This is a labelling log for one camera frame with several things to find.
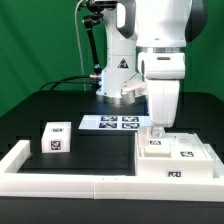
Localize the white cabinet top block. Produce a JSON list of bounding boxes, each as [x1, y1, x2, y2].
[[41, 122, 71, 153]]

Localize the black cables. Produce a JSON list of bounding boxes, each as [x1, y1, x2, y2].
[[39, 75, 102, 92]]

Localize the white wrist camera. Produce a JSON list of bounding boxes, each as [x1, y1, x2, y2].
[[121, 73, 146, 104]]

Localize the white cabinet body box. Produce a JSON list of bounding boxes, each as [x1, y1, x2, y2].
[[135, 134, 214, 178]]

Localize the grey thin cable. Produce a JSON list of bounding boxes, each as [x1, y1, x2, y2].
[[74, 0, 88, 92]]

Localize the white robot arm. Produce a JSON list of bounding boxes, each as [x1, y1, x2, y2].
[[97, 0, 208, 138]]

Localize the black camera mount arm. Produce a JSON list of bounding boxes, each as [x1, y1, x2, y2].
[[79, 0, 118, 77]]

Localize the white cabinet door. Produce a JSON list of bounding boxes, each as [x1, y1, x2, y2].
[[137, 126, 171, 157], [168, 133, 205, 160]]

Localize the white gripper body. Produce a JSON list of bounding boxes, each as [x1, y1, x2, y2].
[[138, 52, 185, 127]]

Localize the white marker base sheet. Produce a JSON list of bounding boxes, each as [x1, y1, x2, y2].
[[79, 115, 151, 131]]

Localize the white U-shaped obstacle frame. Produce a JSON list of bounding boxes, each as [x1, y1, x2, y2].
[[0, 140, 224, 202]]

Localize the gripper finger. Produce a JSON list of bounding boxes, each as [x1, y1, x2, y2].
[[152, 127, 164, 138]]

